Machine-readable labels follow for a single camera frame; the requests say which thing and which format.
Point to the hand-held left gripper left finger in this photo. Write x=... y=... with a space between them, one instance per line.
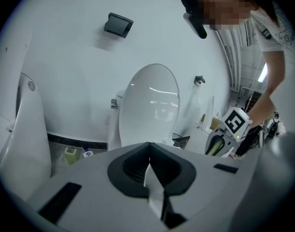
x=94 y=178

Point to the person's head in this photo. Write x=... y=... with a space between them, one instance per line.
x=222 y=8

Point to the person's right forearm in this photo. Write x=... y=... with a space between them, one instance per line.
x=260 y=110

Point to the small black wall hook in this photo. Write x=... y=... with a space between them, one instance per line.
x=199 y=79

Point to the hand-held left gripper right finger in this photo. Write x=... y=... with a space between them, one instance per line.
x=205 y=178

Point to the black head-mounted camera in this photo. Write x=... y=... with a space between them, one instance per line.
x=195 y=25

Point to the brown staircase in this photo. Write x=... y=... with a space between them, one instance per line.
x=254 y=100

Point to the long ceiling lamp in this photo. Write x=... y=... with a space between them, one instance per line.
x=262 y=72

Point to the white blue cleaner bottle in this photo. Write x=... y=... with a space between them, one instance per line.
x=87 y=153

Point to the brown cardboard box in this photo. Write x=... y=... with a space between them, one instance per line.
x=215 y=124

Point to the black wall paper holder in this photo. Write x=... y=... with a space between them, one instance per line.
x=118 y=24

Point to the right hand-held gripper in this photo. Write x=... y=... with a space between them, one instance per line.
x=235 y=123

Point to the white toilet with round button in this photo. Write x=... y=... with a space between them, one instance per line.
x=31 y=139

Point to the white toilet with chrome lever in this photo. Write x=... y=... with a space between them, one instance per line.
x=149 y=100

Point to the green plastic container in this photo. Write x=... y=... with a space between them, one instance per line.
x=70 y=156

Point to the white dotted shirt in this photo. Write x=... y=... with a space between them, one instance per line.
x=270 y=42

